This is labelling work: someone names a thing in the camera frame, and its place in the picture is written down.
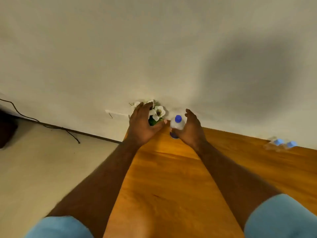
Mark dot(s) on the dark blue bottle cap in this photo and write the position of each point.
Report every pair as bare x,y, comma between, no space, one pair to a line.
178,118

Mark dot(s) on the person's left blue sleeve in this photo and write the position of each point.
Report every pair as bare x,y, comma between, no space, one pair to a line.
59,228

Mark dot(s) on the person's right forearm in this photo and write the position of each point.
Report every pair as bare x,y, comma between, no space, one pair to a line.
230,175

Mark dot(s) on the large clear solution bottle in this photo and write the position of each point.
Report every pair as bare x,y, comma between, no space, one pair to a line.
177,125

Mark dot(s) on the small clear bottle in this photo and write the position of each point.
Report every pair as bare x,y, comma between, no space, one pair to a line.
271,145
288,146

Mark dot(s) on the white potted flower plant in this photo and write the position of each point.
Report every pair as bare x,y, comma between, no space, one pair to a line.
158,112

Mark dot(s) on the person's right blue sleeve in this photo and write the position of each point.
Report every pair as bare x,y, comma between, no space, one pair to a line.
282,218

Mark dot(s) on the white wall box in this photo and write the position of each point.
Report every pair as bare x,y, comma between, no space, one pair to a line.
119,114

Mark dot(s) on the person's left forearm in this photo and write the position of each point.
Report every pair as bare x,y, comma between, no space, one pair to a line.
104,183

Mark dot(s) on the person's left hand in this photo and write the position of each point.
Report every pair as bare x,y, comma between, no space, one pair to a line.
138,128

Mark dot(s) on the person's right hand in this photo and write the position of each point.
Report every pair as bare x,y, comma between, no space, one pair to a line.
193,133

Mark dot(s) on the person's blue sleeve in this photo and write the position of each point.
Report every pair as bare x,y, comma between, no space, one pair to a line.
59,228
282,218

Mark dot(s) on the dark bulky object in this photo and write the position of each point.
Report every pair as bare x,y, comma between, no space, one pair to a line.
7,131

